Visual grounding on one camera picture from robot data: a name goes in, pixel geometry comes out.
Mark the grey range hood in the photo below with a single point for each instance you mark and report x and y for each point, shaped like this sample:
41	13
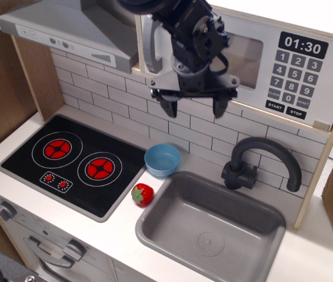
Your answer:
82	28

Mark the blue toy bowl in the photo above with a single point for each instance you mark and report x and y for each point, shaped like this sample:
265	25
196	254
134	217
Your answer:
162	160

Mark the dark grey toy faucet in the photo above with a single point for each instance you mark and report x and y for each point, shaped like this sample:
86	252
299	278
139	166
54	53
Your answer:
237	173

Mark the grey toy oven door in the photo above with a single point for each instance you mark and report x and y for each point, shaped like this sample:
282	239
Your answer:
66	263

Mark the grey toy sink basin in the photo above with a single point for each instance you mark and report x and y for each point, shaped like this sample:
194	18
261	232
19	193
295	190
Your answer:
213	230

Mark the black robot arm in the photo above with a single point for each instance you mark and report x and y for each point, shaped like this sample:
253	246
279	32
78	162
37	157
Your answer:
199	68

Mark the white toy microwave door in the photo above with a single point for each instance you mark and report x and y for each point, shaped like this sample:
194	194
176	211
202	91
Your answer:
282	51

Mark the grey oven knob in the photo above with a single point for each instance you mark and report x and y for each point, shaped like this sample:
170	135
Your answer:
7	211

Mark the red toy strawberry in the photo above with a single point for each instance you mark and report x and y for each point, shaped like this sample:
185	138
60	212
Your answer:
142	194

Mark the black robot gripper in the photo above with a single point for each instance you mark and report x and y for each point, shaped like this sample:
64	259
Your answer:
181	82

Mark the black toy stovetop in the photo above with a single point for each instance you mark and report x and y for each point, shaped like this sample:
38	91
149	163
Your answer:
82	168

